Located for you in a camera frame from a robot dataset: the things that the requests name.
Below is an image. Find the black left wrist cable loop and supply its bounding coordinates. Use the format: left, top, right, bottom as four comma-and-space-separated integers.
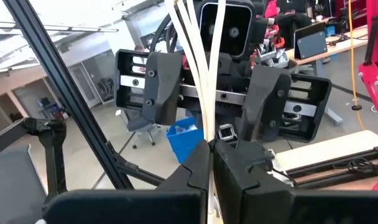
149, 14, 179, 54

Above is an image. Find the cream thin cable bundle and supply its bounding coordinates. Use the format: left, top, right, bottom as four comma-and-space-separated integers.
165, 0, 227, 224

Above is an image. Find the yellow cable with plug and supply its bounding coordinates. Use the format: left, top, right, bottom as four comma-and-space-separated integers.
347, 0, 378, 136

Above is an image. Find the grey tablet stand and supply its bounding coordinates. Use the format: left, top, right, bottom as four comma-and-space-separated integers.
293, 21, 329, 60

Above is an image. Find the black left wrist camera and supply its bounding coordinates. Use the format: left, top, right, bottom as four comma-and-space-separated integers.
197, 0, 259, 60

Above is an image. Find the black stand with cables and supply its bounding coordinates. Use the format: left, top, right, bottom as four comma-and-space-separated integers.
23, 117, 68, 203

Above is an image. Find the black aluminium rig frame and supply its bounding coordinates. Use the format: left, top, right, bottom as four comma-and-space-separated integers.
2, 0, 378, 190

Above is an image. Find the grey panel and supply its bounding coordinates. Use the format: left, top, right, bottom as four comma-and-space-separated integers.
0, 143, 48, 224

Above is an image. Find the wooden desk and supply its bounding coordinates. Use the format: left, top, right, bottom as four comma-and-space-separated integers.
285, 24, 369, 126

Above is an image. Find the blue plastic crate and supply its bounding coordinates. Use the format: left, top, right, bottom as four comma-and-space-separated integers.
165, 116, 205, 165

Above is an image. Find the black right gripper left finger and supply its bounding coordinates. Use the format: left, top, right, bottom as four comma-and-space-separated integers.
157, 139, 213, 224

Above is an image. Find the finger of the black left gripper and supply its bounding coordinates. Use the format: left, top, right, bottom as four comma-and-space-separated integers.
141, 51, 184, 126
237, 65, 293, 143

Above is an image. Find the grey office chair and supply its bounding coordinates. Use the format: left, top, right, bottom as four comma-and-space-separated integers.
115, 108, 162, 150

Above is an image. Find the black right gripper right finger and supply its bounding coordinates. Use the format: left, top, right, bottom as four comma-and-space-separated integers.
213, 139, 295, 224

